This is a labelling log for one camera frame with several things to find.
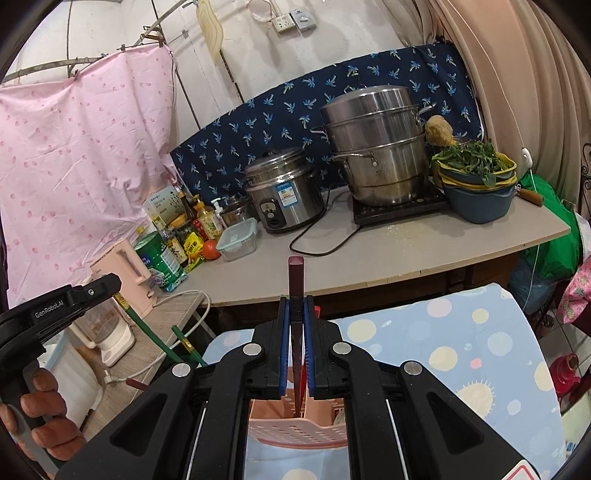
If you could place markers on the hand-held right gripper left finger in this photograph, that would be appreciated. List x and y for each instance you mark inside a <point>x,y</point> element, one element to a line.
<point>282,346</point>

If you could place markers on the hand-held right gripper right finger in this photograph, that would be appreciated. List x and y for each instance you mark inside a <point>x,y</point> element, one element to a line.
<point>308,346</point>

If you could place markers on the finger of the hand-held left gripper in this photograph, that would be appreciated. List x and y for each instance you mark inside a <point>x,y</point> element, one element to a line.
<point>101,288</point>

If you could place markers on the green chopstick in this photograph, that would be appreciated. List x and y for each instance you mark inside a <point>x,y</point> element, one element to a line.
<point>147,330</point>
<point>184,344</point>

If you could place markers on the pink perforated utensil holder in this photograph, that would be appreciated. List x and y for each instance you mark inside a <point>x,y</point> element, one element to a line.
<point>295,431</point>

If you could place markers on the dark red chopstick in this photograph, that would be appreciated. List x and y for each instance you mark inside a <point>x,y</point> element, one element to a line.
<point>136,383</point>

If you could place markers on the person's left hand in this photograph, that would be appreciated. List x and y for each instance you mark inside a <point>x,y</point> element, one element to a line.
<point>51,415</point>

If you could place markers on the pink electric kettle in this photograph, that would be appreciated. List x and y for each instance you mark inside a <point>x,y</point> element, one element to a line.
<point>129,267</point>

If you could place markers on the green tin can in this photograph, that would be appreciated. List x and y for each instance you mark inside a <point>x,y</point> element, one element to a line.
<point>159,263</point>

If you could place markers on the wood-grain side shelf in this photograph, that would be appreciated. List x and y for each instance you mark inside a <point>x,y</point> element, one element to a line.
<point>152,337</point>

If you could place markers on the yellow snack packet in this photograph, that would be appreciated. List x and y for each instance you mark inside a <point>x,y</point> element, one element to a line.
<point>194,251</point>

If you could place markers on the cardboard box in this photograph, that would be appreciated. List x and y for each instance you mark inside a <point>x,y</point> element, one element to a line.
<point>161,205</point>

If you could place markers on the glass food container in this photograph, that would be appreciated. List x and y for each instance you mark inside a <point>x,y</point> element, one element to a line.
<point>235,242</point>

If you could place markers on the red tomato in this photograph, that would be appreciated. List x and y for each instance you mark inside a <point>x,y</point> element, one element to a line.
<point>211,250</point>

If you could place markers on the dark sauce bottle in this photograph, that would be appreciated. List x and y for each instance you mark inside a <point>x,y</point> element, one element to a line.
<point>187,205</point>

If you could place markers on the beige counter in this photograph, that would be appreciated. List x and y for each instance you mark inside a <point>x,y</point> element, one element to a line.
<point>392,258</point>

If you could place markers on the yellow oil bottle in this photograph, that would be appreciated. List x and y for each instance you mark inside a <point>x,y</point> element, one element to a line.
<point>207,221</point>

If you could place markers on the pink dotted cloth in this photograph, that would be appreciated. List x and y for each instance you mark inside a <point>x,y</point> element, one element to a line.
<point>69,161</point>

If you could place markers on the white pump bottle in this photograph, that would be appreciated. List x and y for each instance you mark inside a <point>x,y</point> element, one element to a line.
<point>219,217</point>

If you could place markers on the small steel lidded pot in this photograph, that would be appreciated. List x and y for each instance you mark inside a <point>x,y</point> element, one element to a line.
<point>235,212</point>

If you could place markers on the steel rice cooker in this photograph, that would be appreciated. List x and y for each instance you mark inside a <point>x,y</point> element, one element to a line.
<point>286,194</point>

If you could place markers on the blue planet-print tablecloth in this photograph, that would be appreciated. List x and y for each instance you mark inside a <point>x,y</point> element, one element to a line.
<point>461,346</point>

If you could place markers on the black induction cooktop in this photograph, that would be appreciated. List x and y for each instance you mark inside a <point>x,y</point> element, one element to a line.
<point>397,210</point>

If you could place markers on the navy floral cloth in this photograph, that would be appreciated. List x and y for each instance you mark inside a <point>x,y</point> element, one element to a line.
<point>231,138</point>

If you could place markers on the steel steamer pot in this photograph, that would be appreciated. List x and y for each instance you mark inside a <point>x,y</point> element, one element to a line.
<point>374,152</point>

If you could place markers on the blue plastic basin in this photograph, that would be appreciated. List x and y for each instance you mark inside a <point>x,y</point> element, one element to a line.
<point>480,203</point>

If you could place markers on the blue plastic bag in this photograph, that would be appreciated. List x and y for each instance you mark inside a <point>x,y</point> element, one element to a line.
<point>526,281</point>

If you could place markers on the green leafy vegetables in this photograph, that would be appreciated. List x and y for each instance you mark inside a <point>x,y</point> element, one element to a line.
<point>471,161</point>

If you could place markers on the tan loofah sponge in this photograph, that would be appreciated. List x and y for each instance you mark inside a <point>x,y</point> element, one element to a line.
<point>439,131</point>

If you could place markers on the red thermos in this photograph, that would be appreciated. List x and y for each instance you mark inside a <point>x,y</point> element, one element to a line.
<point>565,378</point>

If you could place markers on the green plastic bag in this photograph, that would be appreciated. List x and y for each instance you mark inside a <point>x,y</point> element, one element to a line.
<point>554,230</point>

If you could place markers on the pink floral cloth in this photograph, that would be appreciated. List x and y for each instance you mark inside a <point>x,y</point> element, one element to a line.
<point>577,295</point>

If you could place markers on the cream hanging fan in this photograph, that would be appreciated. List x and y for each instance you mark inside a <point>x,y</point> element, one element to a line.
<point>210,32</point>

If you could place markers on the black iron chair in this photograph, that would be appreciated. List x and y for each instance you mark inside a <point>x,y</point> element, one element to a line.
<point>584,184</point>

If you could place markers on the beige curtain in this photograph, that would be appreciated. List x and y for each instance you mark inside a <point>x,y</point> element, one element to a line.
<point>531,69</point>

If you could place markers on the curved metal rail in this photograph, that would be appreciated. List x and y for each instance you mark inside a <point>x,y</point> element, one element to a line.
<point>69,62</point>

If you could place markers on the white wall socket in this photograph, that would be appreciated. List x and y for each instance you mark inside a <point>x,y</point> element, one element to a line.
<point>283,23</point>

